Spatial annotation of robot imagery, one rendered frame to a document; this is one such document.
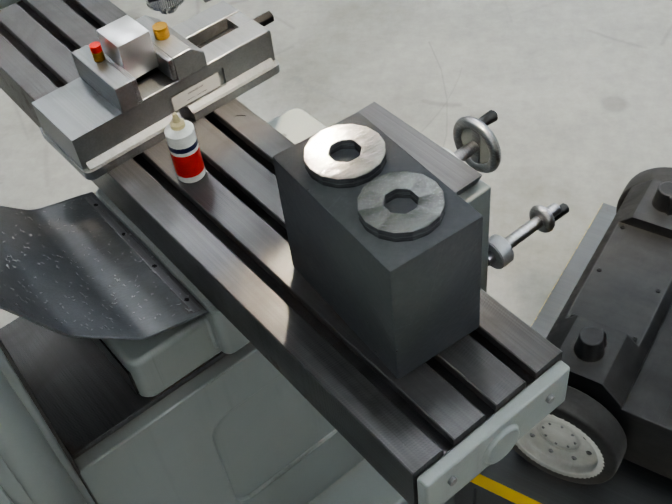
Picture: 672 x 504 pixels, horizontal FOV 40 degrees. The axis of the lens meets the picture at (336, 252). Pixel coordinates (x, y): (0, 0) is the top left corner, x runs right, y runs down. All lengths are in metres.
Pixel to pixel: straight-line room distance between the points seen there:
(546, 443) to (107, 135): 0.83
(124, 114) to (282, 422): 0.57
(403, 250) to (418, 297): 0.07
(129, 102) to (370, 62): 1.77
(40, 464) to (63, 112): 0.49
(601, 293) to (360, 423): 0.67
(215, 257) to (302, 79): 1.84
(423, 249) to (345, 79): 2.08
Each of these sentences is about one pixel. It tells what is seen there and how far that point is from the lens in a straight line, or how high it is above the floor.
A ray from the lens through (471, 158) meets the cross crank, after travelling 1.79.
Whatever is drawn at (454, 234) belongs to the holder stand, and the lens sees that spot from 0.94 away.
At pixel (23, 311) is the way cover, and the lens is 1.10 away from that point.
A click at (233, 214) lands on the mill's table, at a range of 1.25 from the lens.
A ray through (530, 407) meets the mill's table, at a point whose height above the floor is 0.91.
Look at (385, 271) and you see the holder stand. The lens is 0.91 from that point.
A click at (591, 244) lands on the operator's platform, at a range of 1.92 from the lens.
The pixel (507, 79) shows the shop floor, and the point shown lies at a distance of 2.95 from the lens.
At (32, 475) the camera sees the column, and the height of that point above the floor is 0.83.
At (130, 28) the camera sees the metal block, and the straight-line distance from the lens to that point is 1.37.
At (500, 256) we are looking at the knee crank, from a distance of 1.71.
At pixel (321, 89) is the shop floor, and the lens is 2.95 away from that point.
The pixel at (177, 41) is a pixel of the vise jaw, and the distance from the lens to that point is 1.38.
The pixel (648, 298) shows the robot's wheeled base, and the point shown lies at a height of 0.59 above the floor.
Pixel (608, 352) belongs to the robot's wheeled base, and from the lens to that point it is 1.49.
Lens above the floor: 1.80
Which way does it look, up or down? 48 degrees down
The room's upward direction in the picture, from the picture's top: 8 degrees counter-clockwise
